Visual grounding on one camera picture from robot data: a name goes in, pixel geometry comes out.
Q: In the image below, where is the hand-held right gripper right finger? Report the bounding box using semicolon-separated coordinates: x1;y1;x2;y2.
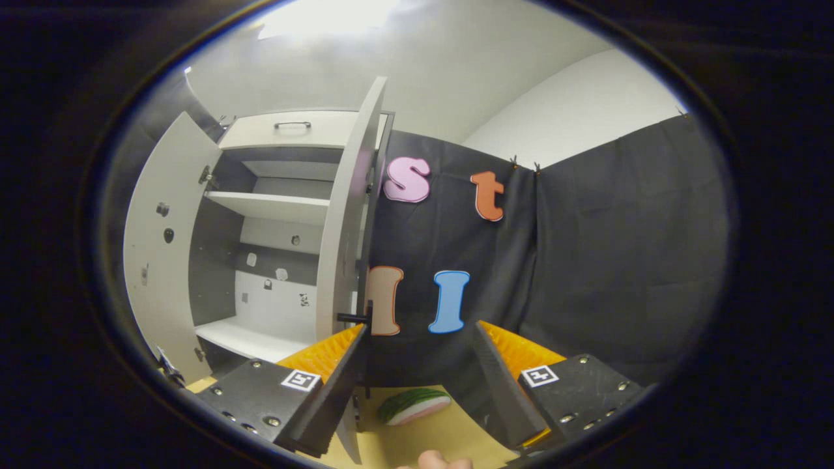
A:
472;320;646;457

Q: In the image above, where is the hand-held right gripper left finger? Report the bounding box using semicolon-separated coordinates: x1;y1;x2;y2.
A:
195;324;371;459

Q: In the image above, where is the white cabinet door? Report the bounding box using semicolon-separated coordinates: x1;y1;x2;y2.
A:
316;76;392;464
122;111;222;385

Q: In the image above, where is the white cabinet with grey interior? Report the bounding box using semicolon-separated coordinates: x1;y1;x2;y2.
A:
189;107;395;391

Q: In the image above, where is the toy watermelon slice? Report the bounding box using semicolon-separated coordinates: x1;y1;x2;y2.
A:
378;388;452;427

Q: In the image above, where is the black backdrop cloth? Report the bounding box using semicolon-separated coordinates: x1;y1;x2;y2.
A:
184;65;225;131
362;111;734;450

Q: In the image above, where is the black right door handle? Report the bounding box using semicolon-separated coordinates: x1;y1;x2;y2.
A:
337;301;374;336

